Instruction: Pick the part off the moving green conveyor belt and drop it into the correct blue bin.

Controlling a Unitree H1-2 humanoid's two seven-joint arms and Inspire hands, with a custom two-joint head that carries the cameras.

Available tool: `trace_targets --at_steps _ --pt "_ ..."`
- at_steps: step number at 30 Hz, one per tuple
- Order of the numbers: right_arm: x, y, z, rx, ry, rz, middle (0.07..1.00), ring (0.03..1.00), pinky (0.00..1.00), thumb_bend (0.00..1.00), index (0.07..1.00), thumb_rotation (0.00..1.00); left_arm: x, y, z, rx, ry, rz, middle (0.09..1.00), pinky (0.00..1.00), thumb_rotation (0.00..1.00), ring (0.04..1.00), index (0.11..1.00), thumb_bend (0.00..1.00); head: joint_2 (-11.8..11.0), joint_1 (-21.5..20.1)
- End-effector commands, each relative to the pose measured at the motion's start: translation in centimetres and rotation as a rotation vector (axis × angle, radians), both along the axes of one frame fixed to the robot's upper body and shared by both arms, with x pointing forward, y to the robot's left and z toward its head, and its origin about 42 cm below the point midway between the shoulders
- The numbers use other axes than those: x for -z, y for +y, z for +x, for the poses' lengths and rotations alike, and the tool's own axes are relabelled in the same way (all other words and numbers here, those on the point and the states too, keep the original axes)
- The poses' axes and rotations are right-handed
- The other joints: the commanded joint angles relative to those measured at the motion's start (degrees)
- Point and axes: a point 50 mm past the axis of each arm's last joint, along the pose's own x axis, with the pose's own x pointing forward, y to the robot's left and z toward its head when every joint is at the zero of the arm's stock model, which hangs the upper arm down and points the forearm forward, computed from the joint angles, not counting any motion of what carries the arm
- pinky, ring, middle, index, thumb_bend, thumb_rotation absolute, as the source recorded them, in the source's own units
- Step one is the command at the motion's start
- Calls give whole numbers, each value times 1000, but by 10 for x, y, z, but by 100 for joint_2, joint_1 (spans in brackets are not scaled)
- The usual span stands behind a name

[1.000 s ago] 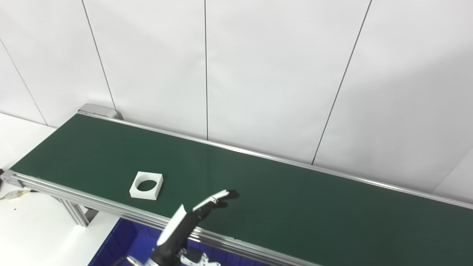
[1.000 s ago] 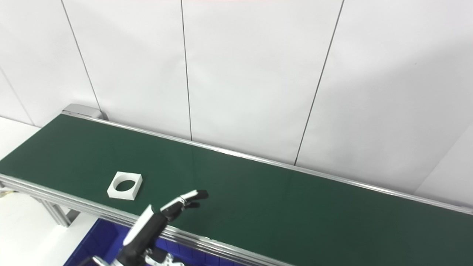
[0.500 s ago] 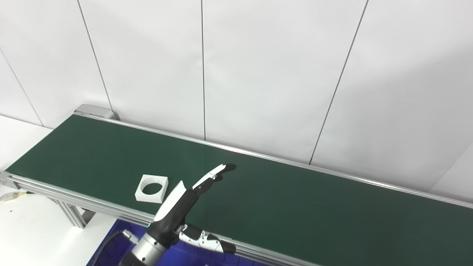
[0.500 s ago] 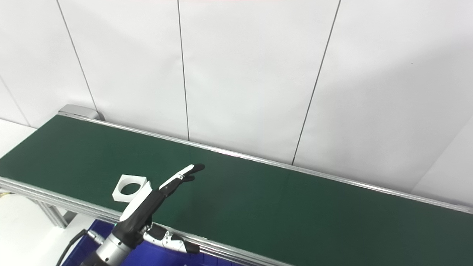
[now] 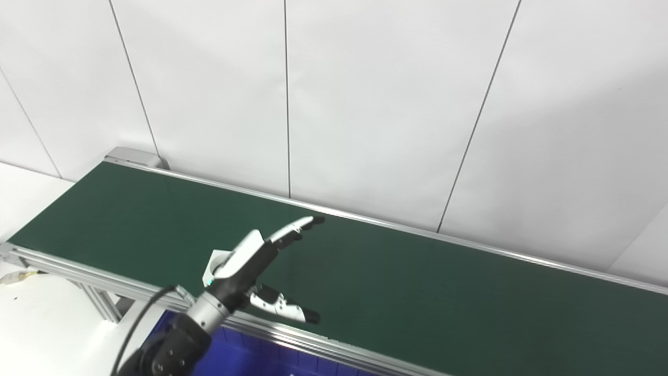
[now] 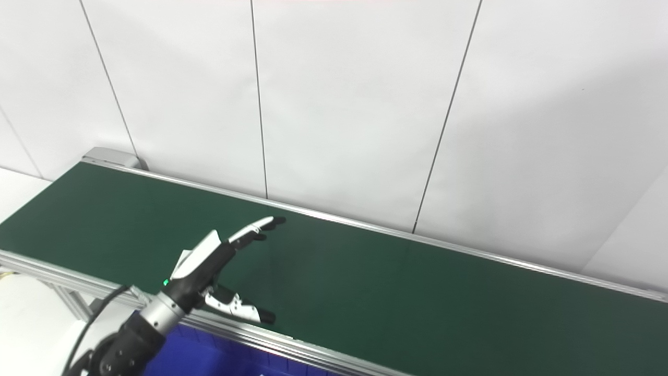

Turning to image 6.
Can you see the green conveyor belt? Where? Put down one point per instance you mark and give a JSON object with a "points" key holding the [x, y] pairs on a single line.
{"points": [[417, 303], [313, 355]]}

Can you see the large blue plastic bin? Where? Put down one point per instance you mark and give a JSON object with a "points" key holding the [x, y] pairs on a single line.
{"points": [[209, 355]]}

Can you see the grey conveyor end housing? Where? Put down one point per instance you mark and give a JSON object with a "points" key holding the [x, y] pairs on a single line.
{"points": [[112, 156]]}

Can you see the aluminium conveyor support leg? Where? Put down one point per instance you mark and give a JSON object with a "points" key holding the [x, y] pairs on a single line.
{"points": [[73, 303]]}

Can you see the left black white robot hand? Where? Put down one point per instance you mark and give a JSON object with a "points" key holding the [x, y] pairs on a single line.
{"points": [[203, 266]]}

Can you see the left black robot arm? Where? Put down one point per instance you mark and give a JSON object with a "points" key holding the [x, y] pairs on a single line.
{"points": [[135, 339]]}

